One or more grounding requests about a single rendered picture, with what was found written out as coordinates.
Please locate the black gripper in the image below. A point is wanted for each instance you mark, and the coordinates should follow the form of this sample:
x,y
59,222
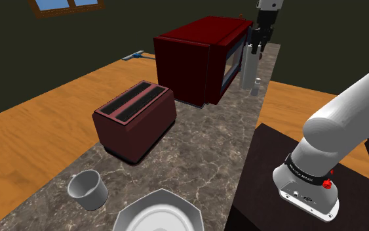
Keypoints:
x,y
265,19

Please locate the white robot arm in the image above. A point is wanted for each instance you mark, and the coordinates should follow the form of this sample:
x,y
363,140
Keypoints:
x,y
340,121

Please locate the tall white bottle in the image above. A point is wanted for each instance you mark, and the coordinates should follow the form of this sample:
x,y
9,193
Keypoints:
x,y
248,70

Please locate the small grey shaker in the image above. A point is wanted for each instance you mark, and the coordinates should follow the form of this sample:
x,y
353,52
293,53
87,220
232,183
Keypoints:
x,y
255,88

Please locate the dark red microwave oven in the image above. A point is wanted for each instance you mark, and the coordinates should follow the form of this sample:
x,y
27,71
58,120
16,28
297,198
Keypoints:
x,y
187,60

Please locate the blue grey squeegee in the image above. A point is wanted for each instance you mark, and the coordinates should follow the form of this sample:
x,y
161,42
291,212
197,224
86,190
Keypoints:
x,y
134,55

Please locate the dark robot stand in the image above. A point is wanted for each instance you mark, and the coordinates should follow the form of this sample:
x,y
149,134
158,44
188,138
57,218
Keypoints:
x,y
260,179

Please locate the dark red toaster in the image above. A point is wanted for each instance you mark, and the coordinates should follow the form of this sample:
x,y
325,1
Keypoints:
x,y
130,134

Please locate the brown framed window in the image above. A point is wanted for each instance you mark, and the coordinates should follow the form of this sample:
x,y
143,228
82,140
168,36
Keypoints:
x,y
66,4

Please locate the white octagonal plate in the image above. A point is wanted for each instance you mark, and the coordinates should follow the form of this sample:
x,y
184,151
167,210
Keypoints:
x,y
158,214

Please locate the white mug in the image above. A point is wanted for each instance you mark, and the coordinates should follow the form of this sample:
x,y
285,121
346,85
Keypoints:
x,y
90,192

